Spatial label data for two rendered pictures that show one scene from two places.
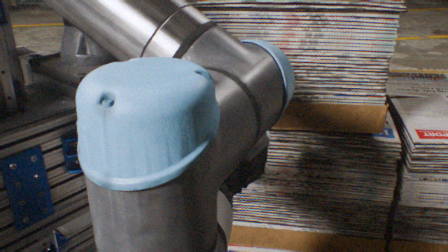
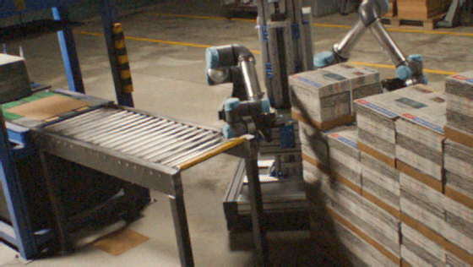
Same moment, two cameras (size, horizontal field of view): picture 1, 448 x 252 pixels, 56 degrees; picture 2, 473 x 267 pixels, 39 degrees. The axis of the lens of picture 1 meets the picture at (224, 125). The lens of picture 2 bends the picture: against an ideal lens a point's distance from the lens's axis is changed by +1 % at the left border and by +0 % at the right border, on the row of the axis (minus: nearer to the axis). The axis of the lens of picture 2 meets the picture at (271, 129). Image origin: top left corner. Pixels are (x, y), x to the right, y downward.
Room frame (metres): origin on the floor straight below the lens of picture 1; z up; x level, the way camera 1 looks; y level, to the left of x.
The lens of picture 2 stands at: (-1.30, -2.65, 1.94)
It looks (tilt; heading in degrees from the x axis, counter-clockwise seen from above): 19 degrees down; 57
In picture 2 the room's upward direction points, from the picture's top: 6 degrees counter-clockwise
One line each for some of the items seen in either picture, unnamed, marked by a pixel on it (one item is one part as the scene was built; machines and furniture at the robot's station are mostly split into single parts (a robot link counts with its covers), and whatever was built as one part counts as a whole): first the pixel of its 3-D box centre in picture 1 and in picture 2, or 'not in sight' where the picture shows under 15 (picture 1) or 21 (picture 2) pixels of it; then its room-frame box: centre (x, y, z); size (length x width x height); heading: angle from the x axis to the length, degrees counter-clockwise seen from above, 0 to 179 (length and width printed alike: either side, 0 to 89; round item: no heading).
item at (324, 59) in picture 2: not in sight; (324, 64); (1.02, 0.32, 0.98); 0.13 x 0.12 x 0.14; 21
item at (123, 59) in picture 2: not in sight; (122, 58); (0.21, 1.39, 1.05); 0.05 x 0.05 x 0.45; 12
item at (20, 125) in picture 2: not in sight; (43, 114); (-0.29, 1.65, 0.75); 0.70 x 0.65 x 0.10; 102
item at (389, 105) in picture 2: not in sight; (406, 100); (0.64, -0.71, 1.06); 0.37 x 0.29 x 0.01; 171
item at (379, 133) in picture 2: not in sight; (410, 124); (0.66, -0.71, 0.95); 0.38 x 0.29 x 0.23; 171
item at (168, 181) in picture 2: not in sight; (97, 157); (-0.32, 0.60, 0.74); 1.34 x 0.05 x 0.12; 102
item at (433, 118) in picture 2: not in sight; (459, 114); (0.63, -1.00, 1.06); 0.37 x 0.28 x 0.01; 170
